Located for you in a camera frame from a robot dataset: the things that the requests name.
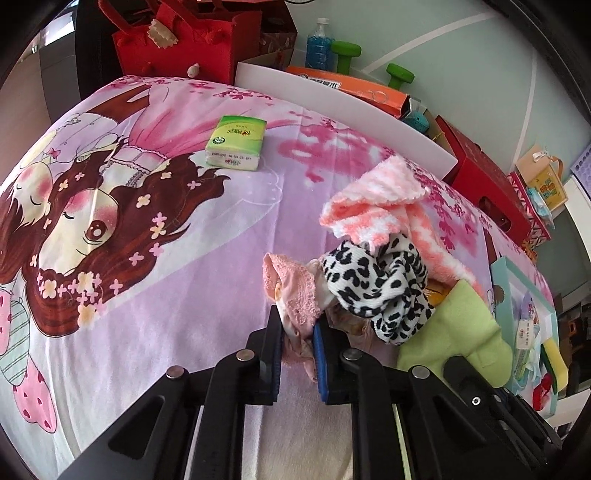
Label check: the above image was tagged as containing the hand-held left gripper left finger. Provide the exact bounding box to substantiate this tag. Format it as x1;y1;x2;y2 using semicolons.
55;302;283;480

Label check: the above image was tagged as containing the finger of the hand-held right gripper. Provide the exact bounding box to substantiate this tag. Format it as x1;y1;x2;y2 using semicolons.
443;354;563;462

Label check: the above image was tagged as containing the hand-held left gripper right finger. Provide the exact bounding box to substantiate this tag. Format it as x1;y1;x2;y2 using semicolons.
312;318;522;480

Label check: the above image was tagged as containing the pink lace cloth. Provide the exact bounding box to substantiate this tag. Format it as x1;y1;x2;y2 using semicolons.
262;251;324;384

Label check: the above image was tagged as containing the teal rimmed white tray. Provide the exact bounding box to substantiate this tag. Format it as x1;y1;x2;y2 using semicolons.
489;256;561;416

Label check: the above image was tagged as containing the green tissue pack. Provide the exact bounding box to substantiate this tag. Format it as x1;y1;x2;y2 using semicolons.
204;115;267;172
510;318;543;384

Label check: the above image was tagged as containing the light green cloth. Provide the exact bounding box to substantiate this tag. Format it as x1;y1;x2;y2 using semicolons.
396;279;513;388

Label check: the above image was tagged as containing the yellow sponge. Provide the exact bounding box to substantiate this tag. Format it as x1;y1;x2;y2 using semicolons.
540;339;571;398

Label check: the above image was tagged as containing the black and white spotted cloth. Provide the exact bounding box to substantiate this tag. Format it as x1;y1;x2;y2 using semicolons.
320;233;435;346

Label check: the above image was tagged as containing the pink and white fluffy towel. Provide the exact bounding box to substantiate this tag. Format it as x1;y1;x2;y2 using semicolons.
320;154;485;296

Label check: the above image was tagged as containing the red patterned box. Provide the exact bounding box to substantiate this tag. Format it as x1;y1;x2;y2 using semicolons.
508;172;555;247

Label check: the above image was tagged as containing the pack of blue masks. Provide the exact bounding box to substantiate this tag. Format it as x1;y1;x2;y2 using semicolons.
531;189;555;217

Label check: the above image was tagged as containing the white desk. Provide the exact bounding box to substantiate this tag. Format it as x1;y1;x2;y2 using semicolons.
551;175;591;296

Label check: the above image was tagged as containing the yellow gift bag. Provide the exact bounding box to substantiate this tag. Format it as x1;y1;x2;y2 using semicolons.
515;145;566;213

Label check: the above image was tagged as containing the red cardboard box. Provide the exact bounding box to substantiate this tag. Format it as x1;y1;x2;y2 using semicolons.
434;115;532;245

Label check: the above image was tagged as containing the purple perforated basket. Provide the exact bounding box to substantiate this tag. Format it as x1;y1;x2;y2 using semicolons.
570;141;591;185

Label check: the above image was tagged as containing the white storage box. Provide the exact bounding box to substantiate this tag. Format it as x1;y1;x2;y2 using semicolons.
235;61;458;178

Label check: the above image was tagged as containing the orange cardboard box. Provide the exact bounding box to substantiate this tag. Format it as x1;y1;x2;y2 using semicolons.
285;66;411;121

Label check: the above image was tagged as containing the green dumbbell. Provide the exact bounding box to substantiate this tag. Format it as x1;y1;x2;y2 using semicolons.
330;41;364;75
386;63;416;90

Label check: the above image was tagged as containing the blue liquid plastic bottle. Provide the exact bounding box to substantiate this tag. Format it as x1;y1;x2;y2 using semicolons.
305;17;334;72

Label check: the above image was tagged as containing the red paper gift bag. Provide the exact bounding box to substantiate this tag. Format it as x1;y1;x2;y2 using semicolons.
259;0;298;58

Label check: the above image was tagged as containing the red felt handbag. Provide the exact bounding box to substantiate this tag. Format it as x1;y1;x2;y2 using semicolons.
98;0;264;86

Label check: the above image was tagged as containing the black suitcase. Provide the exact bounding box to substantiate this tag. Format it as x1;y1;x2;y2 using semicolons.
74;0;121;100

